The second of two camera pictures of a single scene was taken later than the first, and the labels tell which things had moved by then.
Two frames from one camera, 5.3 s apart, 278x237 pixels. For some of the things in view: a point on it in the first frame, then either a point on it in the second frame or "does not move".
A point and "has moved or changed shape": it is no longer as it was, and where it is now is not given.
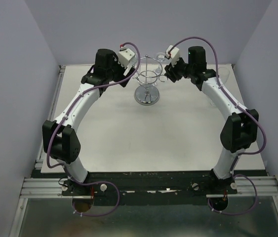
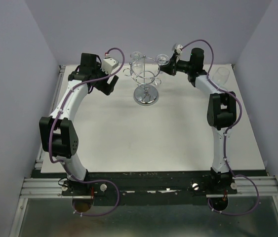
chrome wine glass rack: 150,69 does not move
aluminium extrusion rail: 51,187 does not move
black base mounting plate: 182,187 does not move
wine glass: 160,57 has moved or changed shape
